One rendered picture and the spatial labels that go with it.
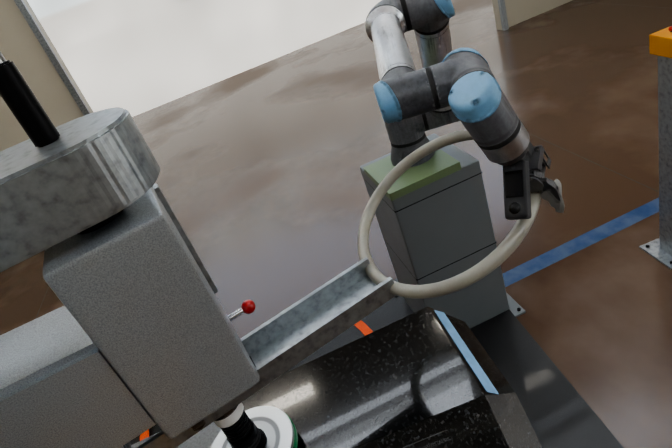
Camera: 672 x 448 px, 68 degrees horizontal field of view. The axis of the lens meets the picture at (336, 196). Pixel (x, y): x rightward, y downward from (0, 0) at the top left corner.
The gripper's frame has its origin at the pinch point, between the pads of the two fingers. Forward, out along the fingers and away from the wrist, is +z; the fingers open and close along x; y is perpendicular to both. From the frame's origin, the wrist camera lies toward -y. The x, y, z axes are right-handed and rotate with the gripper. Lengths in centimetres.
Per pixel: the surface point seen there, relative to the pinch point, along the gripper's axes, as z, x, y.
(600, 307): 136, 33, 44
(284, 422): 0, 55, -55
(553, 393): 116, 41, -4
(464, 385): 20.4, 22.7, -33.7
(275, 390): 5, 69, -47
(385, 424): 12, 36, -48
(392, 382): 15, 40, -37
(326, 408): 9, 52, -48
